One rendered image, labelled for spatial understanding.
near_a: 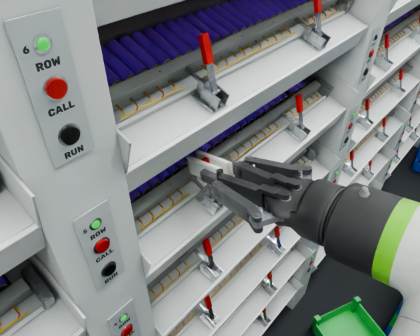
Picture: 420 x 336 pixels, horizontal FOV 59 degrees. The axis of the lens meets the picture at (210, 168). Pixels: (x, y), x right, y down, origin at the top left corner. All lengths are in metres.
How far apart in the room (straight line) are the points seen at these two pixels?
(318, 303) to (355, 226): 1.19
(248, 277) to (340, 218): 0.59
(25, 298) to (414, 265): 0.43
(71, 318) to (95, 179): 0.21
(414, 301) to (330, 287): 1.25
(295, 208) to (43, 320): 0.33
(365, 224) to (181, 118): 0.24
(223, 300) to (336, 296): 0.77
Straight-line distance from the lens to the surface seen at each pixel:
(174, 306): 0.71
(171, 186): 0.58
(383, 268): 0.41
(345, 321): 1.58
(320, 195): 0.43
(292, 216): 0.44
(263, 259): 1.01
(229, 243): 0.79
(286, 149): 0.74
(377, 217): 0.40
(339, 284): 1.66
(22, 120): 0.31
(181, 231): 0.57
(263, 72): 0.57
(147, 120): 0.45
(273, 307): 1.37
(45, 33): 0.30
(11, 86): 0.30
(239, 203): 0.46
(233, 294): 0.94
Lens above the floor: 1.32
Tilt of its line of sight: 40 degrees down
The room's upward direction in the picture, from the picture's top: straight up
